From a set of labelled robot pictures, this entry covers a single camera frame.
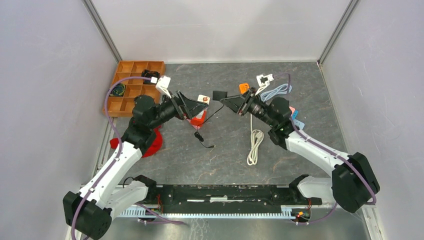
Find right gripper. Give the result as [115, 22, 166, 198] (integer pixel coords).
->
[220, 87, 277, 128]

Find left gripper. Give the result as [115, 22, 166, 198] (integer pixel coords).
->
[148, 90, 208, 130]

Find black charger with cable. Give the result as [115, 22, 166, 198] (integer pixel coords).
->
[194, 90, 228, 149]

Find blue plug adapter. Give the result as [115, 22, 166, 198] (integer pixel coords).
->
[291, 110, 299, 120]

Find white tiger cube socket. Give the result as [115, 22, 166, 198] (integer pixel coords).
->
[197, 94, 211, 104]

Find red cube socket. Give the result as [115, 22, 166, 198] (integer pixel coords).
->
[189, 110, 207, 130]

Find pink cube socket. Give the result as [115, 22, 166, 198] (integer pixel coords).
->
[289, 106, 296, 116]

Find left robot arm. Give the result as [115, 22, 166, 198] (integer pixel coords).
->
[63, 91, 209, 240]

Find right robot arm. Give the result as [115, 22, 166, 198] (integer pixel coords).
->
[212, 88, 381, 213]

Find orange power strip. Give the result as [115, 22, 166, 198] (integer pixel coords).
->
[238, 83, 250, 94]

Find red cloth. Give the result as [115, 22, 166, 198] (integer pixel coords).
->
[109, 125, 163, 158]

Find black coiled item top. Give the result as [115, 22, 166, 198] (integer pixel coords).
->
[141, 69, 161, 79]

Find light blue power strip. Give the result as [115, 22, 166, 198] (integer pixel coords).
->
[293, 119, 305, 130]

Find wooden compartment tray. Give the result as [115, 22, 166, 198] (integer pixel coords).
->
[107, 60, 166, 117]

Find black green coiled item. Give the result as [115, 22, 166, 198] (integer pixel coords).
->
[109, 83, 126, 97]

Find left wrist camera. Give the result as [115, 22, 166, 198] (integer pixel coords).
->
[155, 75, 172, 99]

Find white power cord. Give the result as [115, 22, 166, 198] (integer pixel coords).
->
[246, 114, 265, 167]

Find light blue cord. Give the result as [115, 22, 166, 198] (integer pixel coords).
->
[259, 83, 293, 104]

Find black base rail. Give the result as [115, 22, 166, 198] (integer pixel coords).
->
[139, 184, 323, 214]

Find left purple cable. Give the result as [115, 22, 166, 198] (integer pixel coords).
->
[70, 76, 185, 240]

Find purple cable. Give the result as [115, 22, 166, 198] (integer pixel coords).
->
[70, 76, 185, 240]
[273, 72, 378, 226]

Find white cable duct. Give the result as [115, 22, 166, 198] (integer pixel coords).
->
[118, 206, 295, 220]

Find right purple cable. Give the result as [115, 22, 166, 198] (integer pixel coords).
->
[273, 72, 378, 226]

